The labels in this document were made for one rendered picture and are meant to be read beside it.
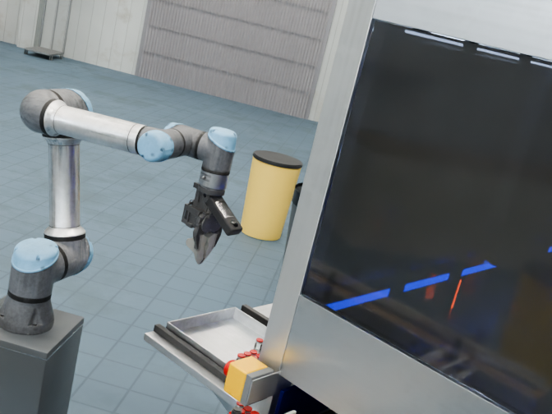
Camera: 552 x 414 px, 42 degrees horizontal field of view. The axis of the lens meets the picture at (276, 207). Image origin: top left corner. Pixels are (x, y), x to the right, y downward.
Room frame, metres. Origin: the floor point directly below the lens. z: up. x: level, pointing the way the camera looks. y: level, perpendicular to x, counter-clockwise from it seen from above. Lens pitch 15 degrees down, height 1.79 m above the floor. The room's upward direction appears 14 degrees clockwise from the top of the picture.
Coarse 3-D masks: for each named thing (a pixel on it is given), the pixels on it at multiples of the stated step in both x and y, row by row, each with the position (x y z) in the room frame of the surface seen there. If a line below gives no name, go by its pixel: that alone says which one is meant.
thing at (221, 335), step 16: (176, 320) 1.80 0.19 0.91; (192, 320) 1.85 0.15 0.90; (208, 320) 1.90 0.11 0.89; (224, 320) 1.94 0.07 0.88; (240, 320) 1.96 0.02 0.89; (256, 320) 1.92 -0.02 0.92; (192, 336) 1.80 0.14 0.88; (208, 336) 1.82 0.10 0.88; (224, 336) 1.85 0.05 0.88; (240, 336) 1.87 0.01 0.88; (256, 336) 1.89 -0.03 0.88; (208, 352) 1.68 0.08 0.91; (224, 352) 1.75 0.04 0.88; (240, 352) 1.77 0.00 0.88
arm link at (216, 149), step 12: (216, 132) 1.80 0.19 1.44; (228, 132) 1.81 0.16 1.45; (204, 144) 1.81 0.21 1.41; (216, 144) 1.79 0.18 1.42; (228, 144) 1.80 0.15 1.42; (204, 156) 1.81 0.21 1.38; (216, 156) 1.79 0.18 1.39; (228, 156) 1.80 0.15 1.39; (204, 168) 1.80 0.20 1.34; (216, 168) 1.79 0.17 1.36; (228, 168) 1.81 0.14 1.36
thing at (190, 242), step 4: (200, 236) 1.79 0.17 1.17; (204, 236) 1.80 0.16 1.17; (188, 240) 1.83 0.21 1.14; (192, 240) 1.82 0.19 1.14; (200, 240) 1.79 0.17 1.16; (204, 240) 1.80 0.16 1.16; (188, 244) 1.83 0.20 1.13; (192, 244) 1.82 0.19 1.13; (200, 244) 1.80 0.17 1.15; (204, 244) 1.80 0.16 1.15; (192, 248) 1.81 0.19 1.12; (200, 248) 1.80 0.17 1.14; (196, 252) 1.79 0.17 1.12; (200, 252) 1.80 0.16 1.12; (196, 256) 1.80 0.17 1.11; (200, 256) 1.80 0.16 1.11; (196, 260) 1.81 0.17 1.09; (200, 260) 1.81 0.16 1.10
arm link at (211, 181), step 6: (204, 174) 1.81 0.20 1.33; (210, 174) 1.79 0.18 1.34; (204, 180) 1.80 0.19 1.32; (210, 180) 1.79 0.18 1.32; (216, 180) 1.79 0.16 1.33; (222, 180) 1.80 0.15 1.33; (204, 186) 1.80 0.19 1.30; (210, 186) 1.79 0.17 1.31; (216, 186) 1.79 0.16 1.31; (222, 186) 1.80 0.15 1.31
